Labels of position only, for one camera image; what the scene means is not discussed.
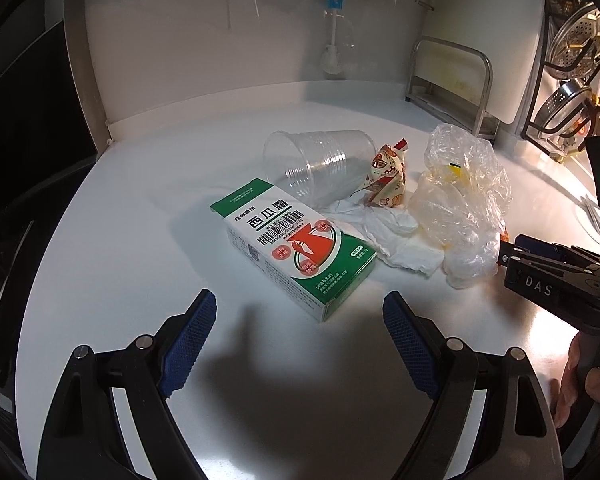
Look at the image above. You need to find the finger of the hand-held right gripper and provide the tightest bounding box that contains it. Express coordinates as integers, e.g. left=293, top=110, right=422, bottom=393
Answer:
left=514, top=233, right=576, bottom=261
left=496, top=240, right=600, bottom=276

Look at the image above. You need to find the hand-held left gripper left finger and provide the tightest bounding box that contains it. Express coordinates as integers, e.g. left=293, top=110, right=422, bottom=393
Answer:
left=37, top=288, right=217, bottom=480

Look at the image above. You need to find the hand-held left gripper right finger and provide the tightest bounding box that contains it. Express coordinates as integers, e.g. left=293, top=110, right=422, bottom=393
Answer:
left=382, top=290, right=563, bottom=480

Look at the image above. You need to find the clear plastic bag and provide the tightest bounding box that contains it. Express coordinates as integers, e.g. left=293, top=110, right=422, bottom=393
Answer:
left=411, top=122, right=513, bottom=289

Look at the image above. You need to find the white tissue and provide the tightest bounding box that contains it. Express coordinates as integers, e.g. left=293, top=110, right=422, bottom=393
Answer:
left=325, top=197, right=446, bottom=277

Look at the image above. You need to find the green and white carton box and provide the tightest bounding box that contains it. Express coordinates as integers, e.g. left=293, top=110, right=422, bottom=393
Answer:
left=210, top=176, right=378, bottom=324

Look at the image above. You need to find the red patterned snack wrapper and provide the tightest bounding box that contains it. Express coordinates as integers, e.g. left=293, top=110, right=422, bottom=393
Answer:
left=362, top=140, right=411, bottom=208

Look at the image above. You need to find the clear plastic cup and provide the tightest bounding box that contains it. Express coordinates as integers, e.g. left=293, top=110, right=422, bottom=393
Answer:
left=263, top=130, right=377, bottom=209

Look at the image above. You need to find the person's right hand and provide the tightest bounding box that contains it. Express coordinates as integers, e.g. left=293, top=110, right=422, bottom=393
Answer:
left=552, top=332, right=600, bottom=429

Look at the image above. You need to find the steel perforated strainer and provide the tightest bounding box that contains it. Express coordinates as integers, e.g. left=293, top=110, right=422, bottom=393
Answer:
left=535, top=80, right=593, bottom=133

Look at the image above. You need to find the steel cutting board rack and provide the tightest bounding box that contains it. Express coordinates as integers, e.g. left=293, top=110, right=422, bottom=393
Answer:
left=406, top=37, right=495, bottom=138

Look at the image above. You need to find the white cutting board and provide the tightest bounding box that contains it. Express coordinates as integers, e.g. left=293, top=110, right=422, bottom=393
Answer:
left=487, top=0, right=548, bottom=125

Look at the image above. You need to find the steel steamer basket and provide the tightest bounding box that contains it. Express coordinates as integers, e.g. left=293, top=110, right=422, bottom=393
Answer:
left=550, top=2, right=600, bottom=81

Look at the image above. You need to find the white bottle brush blue tip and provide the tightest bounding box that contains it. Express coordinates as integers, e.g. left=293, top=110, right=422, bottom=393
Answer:
left=321, top=0, right=346, bottom=78

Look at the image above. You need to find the black wire rack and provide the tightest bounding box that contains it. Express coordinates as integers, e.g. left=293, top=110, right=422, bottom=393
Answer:
left=522, top=0, right=600, bottom=163

